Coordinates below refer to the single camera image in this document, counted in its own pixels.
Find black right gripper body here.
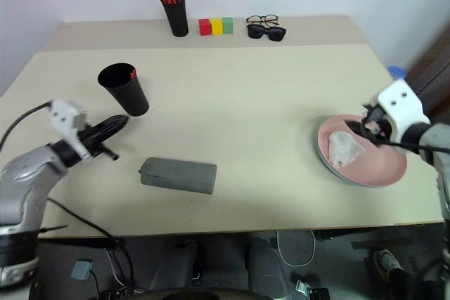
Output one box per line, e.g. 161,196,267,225
365,106,392,146

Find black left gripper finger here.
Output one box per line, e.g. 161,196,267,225
91,114,129,133
89,122,128,145

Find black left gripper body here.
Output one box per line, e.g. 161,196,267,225
78,129,120,162

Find white cloth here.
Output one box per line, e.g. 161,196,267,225
327,131,366,168

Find pink plate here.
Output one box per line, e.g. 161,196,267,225
317,113,409,189

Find grey glasses case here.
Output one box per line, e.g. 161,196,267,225
139,156,218,196

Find wide black plastic cup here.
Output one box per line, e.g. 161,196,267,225
97,62,150,117

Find brown-framed clear glasses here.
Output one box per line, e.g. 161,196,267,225
245,14,280,27

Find blue round container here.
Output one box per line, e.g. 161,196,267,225
386,65,408,80

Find blue plate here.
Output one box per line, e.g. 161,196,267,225
316,136,368,188

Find dark brown wooden panel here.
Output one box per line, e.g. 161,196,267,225
404,29,450,120

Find black sunglasses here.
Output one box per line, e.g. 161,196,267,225
246,24,288,42

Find tall black pen holder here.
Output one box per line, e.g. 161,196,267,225
161,0,189,38

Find grey blue power adapter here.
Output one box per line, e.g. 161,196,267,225
70,260,95,280

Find grey and white shoe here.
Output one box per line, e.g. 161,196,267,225
373,248,402,280

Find silver and black connector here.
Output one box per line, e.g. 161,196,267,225
294,278,331,300

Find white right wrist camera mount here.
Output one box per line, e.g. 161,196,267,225
376,79,432,143

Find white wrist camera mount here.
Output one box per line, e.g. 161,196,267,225
376,79,432,143
49,99,93,161

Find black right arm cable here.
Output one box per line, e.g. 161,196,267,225
385,139,450,156

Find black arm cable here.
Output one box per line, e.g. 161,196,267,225
385,139,450,156
0,100,54,150

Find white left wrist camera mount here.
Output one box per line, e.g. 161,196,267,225
49,99,93,161

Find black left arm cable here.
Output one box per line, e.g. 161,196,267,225
0,100,54,150

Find thin black cable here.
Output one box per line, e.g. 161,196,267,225
44,197,135,294

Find white cable loop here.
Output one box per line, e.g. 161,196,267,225
276,230,316,267

